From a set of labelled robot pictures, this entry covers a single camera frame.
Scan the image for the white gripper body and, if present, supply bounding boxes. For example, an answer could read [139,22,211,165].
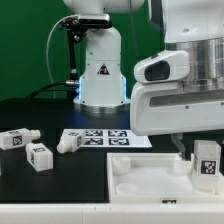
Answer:
[130,82,224,136]

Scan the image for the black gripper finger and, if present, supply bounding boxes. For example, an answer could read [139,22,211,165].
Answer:
[171,133,186,160]

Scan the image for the white square tabletop tray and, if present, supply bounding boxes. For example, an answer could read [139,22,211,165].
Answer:
[107,153,224,204]

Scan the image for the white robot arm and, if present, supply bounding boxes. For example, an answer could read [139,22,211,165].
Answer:
[64,0,224,136]

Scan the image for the white marker sheet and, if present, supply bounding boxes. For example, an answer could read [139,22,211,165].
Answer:
[62,128,153,149]

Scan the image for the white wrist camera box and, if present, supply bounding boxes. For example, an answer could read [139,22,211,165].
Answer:
[134,50,190,84]

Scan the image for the black base cables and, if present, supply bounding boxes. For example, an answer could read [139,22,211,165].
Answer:
[25,80,79,100]

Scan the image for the grey camera cable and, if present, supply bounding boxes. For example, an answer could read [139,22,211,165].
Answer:
[45,14,78,99]

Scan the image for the white front rail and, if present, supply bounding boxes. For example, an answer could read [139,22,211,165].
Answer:
[0,204,224,224]

